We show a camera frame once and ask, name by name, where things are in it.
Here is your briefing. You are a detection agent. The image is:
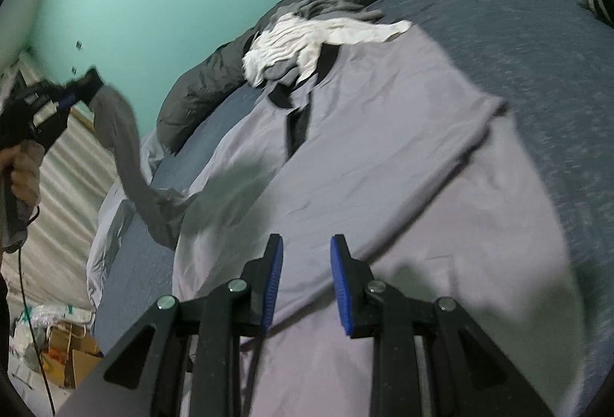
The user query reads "grey zip jacket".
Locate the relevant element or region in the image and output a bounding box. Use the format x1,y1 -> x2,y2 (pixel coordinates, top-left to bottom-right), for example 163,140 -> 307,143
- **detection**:
90,28 -> 589,417

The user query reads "person's left hand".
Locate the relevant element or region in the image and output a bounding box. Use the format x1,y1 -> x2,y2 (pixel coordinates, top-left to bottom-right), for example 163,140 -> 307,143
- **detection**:
1,141 -> 45,211

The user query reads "beige striped curtain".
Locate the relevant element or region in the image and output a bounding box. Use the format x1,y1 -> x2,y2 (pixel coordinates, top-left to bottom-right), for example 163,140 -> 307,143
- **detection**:
0,51 -> 124,312

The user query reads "light grey bed sheet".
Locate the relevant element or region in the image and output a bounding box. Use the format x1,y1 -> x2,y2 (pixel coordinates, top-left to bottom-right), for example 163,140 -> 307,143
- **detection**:
86,130 -> 168,310

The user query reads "dark grey crumpled garment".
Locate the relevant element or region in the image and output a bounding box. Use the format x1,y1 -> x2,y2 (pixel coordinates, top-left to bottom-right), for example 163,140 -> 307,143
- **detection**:
255,0 -> 383,86

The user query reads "cardboard box on floor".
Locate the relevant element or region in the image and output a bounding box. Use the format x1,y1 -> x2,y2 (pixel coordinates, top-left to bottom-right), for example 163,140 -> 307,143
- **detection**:
41,320 -> 103,389

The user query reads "white crumpled garment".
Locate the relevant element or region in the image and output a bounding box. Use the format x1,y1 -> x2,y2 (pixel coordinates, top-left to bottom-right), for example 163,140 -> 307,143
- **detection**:
243,14 -> 412,87

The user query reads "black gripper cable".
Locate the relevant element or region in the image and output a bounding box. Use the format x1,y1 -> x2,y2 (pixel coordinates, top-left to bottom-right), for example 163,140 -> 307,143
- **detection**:
15,205 -> 56,417

